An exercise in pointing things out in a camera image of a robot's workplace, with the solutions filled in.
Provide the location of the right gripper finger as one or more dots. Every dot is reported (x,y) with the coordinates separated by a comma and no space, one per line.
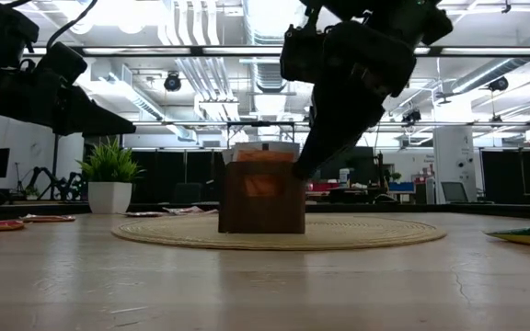
(338,128)

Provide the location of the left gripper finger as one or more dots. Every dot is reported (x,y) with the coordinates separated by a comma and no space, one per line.
(92,118)

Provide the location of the orange white tea bag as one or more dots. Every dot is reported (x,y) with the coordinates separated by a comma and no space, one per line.
(228,155)
(265,157)
(269,146)

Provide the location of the brown wooden tea box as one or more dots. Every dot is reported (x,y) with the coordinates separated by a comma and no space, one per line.
(237,216)

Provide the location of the green yellow tea bag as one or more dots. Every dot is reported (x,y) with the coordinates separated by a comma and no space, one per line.
(522,235)

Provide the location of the black background robot arm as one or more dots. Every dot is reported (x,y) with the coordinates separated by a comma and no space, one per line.
(60,186)

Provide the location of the black wide monitor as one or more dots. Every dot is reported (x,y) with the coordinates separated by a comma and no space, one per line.
(361,163)

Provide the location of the red storage bin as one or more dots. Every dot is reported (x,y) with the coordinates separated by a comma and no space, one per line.
(325,186)

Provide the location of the green plant in white pot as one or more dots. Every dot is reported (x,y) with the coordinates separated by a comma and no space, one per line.
(108,197)

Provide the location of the blue storage box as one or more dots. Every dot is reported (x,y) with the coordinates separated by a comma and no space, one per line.
(400,187)

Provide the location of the small potted plant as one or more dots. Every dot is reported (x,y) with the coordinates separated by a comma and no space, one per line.
(31,191)

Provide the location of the black partition panel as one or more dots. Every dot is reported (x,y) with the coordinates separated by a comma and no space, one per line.
(518,174)
(168,170)

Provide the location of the white square pillar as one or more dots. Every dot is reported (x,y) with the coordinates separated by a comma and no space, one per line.
(453,151)

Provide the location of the dark office chair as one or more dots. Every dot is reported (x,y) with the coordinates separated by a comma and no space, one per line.
(187,193)

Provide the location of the grey office chair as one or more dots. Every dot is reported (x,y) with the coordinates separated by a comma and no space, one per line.
(453,190)

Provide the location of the round woven straw placemat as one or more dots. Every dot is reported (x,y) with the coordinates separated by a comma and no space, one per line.
(164,234)

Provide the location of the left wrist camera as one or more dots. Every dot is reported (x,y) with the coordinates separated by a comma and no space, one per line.
(62,61)

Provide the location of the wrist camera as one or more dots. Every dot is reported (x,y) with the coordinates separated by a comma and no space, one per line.
(62,61)
(302,55)

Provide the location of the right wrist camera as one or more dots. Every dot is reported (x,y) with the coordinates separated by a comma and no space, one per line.
(302,55)

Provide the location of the black ceiling camera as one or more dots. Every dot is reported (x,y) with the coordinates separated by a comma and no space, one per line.
(498,84)
(411,116)
(172,83)

